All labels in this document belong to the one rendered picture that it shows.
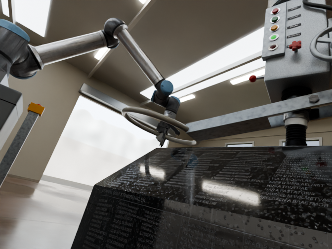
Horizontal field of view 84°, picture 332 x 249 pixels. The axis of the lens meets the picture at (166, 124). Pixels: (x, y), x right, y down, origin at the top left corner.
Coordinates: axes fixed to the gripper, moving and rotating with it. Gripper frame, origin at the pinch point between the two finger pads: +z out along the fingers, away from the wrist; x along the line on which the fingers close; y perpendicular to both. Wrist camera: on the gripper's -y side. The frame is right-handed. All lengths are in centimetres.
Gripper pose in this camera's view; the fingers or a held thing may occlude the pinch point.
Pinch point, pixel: (161, 145)
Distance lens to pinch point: 130.4
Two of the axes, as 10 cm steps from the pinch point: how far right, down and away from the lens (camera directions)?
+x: -1.1, -2.9, -9.5
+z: -3.3, 9.1, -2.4
